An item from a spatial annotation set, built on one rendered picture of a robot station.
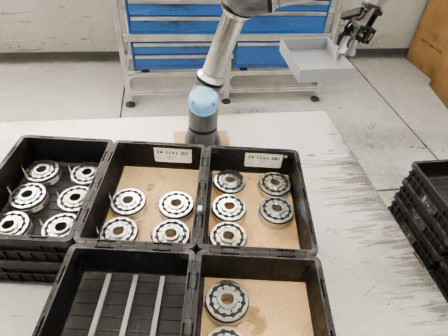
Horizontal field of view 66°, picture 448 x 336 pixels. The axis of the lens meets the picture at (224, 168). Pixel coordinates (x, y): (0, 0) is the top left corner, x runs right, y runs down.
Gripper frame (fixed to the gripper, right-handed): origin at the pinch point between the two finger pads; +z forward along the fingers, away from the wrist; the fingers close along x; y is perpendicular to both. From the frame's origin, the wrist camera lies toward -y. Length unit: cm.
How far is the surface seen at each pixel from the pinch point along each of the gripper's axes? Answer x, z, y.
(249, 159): -35, 30, 34
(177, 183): -57, 43, 35
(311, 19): 62, 19, -138
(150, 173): -65, 46, 29
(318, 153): 6.5, 37.5, 13.6
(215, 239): -50, 38, 61
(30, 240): -95, 45, 59
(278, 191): -28, 32, 46
